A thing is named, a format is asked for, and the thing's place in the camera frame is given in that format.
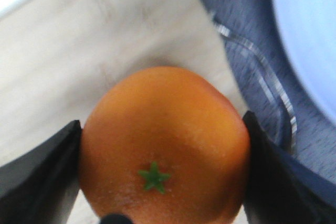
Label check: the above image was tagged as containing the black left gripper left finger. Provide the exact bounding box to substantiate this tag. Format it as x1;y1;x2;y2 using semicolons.
1;120;81;223

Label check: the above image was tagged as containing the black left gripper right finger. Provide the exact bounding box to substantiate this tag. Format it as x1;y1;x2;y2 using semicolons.
243;111;335;223

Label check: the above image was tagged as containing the orange fruit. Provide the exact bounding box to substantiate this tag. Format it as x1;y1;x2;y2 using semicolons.
79;67;250;223

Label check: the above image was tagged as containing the light blue plate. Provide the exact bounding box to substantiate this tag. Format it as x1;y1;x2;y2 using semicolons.
272;0;335;122

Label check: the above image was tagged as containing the wooden cutting board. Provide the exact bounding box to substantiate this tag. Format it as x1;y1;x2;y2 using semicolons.
0;0;249;224

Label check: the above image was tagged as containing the metal cutting board handle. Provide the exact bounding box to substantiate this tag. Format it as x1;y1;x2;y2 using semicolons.
209;10;298;157

